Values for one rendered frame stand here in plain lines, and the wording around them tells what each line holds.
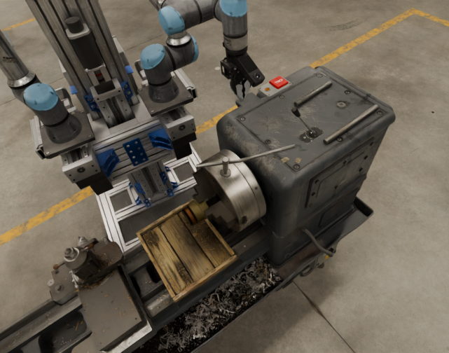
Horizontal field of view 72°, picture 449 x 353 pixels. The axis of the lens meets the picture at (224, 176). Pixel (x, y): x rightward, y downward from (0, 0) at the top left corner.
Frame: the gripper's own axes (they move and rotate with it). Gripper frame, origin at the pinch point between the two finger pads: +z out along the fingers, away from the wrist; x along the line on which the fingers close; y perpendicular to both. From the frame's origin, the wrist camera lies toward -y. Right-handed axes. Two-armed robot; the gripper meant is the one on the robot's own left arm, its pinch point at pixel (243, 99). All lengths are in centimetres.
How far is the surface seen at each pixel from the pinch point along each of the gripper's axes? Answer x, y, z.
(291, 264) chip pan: 2, -37, 84
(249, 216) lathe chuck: 19.9, -27.0, 26.8
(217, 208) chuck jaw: 27.0, -16.7, 27.2
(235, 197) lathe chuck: 21.7, -22.2, 18.3
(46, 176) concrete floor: 102, 172, 138
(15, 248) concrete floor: 144, 116, 138
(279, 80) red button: -27.2, 9.7, 11.2
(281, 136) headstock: -6.2, -14.9, 12.4
